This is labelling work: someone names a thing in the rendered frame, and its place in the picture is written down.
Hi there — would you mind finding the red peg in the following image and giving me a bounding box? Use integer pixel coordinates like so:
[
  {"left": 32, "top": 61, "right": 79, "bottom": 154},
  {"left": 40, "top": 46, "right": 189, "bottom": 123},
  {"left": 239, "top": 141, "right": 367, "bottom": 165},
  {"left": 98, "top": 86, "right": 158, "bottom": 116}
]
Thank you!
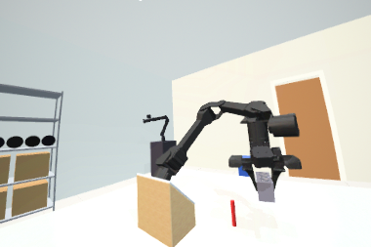
[{"left": 230, "top": 200, "right": 236, "bottom": 226}]

